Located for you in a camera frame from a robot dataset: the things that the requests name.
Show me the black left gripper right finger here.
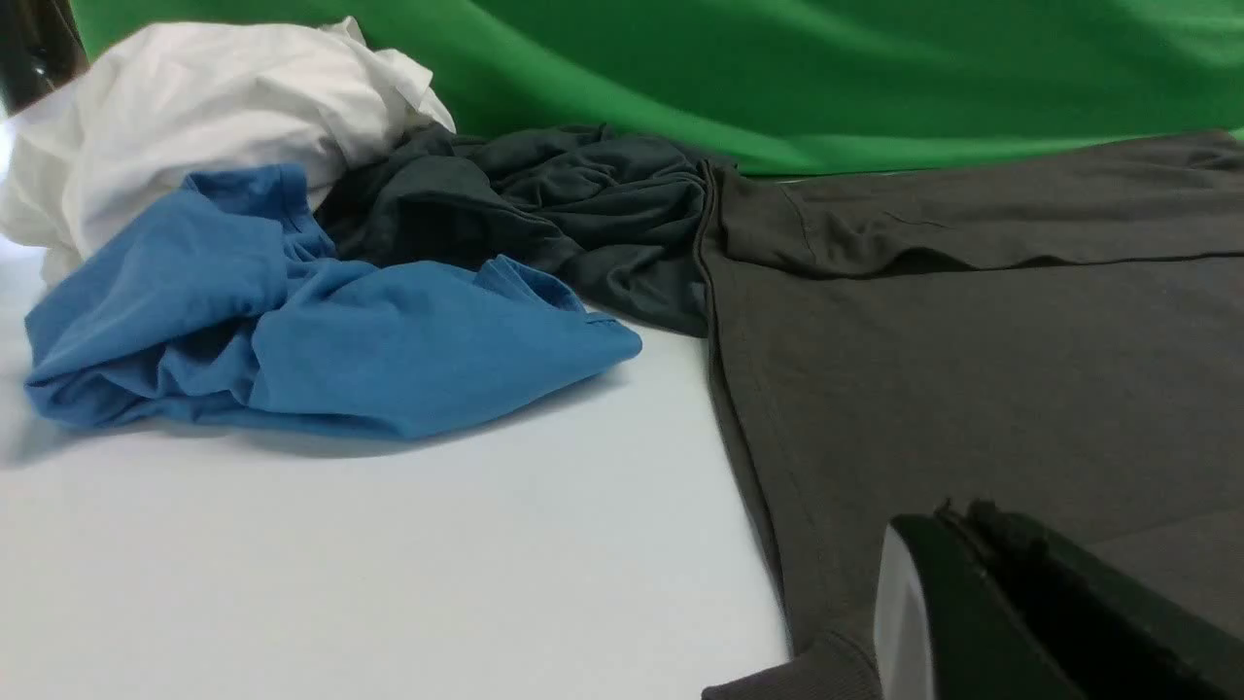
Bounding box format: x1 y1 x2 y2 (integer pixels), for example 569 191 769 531
967 501 1243 699

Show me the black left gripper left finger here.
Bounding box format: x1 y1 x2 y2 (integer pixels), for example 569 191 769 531
875 515 1085 699

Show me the gray long-sleeve top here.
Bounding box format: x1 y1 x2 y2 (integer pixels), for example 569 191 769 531
695 131 1242 699

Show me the dark teal crumpled shirt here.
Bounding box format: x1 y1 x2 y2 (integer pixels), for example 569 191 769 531
316 124 726 337

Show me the green backdrop cloth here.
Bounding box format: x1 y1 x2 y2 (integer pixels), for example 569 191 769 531
72 1 1243 177

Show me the blue crumpled shirt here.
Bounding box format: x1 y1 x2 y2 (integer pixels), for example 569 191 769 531
25 164 641 439

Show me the white crumpled shirt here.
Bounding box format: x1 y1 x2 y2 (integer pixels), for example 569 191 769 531
2 17 455 287

